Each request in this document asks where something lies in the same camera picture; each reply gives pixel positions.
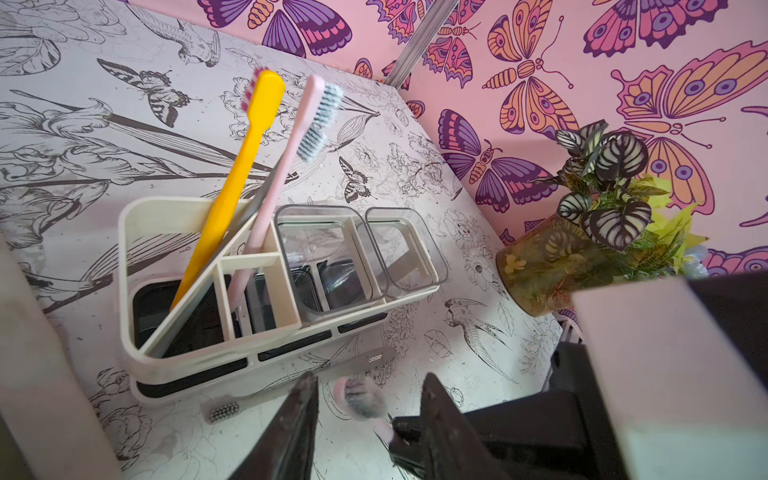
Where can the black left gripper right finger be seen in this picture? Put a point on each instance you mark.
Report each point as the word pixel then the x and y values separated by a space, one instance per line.
pixel 450 447

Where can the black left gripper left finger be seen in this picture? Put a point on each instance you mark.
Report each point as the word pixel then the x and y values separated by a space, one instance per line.
pixel 286 448

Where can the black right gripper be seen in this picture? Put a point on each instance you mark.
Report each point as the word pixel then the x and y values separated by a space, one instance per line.
pixel 563 432

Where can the pink toothbrush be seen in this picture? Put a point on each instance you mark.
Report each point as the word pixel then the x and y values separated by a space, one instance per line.
pixel 316 112
pixel 362 399

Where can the yellow toothbrush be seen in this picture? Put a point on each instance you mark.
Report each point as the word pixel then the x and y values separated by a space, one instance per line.
pixel 261 102

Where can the cream toothbrush holder caddy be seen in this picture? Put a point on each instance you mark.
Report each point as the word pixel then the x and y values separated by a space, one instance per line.
pixel 217 344

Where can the clear right plastic cup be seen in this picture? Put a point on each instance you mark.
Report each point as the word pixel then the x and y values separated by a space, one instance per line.
pixel 411 259

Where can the clear plastic cup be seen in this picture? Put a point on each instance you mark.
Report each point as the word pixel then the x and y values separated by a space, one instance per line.
pixel 411 259
pixel 332 246

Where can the clear left plastic cup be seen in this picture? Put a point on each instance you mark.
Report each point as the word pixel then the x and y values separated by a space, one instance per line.
pixel 332 246

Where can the artificial potted plant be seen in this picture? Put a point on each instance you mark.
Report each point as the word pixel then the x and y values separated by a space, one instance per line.
pixel 609 228

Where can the beige cloth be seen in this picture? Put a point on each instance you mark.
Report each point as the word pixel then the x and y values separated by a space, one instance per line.
pixel 42 403

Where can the aluminium frame corner post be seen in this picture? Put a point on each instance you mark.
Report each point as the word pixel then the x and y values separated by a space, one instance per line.
pixel 434 19

